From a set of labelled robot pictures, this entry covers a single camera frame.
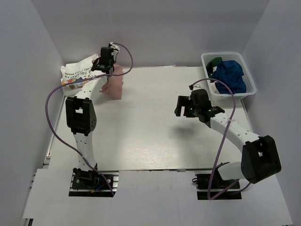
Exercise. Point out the blue t shirt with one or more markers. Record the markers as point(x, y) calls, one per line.
point(232, 76)

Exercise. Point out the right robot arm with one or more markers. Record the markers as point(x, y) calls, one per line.
point(260, 158)

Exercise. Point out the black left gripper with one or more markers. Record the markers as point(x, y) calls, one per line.
point(113, 61)

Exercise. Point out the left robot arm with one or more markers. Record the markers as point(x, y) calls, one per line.
point(80, 112)

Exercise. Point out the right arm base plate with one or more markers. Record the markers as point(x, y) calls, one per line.
point(202, 183)

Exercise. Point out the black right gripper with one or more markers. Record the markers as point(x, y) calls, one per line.
point(184, 101)

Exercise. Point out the white and green t shirt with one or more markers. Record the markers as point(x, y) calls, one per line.
point(213, 69)

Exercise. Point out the pink printed t shirt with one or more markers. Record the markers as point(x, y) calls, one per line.
point(111, 86)

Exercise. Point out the folded white printed t shirt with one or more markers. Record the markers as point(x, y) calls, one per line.
point(77, 72)

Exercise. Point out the white plastic basket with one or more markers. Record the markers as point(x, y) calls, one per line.
point(247, 78)

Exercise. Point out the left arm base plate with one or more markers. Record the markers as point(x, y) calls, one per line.
point(91, 184)

